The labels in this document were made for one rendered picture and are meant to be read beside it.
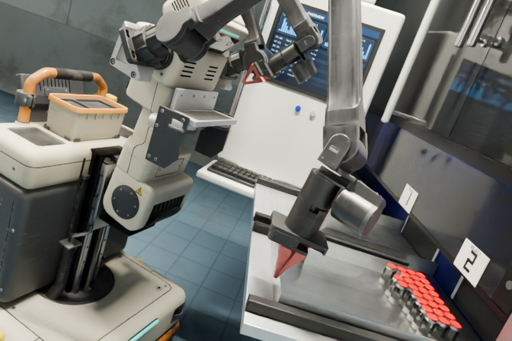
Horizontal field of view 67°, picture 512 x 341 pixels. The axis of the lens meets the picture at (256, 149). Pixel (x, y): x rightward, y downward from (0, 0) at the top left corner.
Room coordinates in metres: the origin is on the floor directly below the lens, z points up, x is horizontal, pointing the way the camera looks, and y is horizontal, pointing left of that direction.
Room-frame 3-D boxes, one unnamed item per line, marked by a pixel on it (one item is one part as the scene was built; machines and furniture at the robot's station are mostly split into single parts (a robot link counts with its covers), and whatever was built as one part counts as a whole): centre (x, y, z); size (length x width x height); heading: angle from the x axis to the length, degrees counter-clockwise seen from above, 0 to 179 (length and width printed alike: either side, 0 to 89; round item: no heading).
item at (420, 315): (0.70, -0.39, 0.91); 0.18 x 0.02 x 0.05; 3
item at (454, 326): (0.70, -0.43, 0.91); 0.18 x 0.02 x 0.05; 3
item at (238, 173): (1.38, -0.06, 0.82); 0.40 x 0.14 x 0.02; 82
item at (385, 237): (1.04, -0.35, 0.90); 0.34 x 0.26 x 0.04; 93
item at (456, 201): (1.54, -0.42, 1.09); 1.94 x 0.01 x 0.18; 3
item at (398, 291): (0.71, -0.36, 0.91); 0.02 x 0.02 x 0.05
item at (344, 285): (0.70, -0.28, 0.90); 0.34 x 0.26 x 0.04; 93
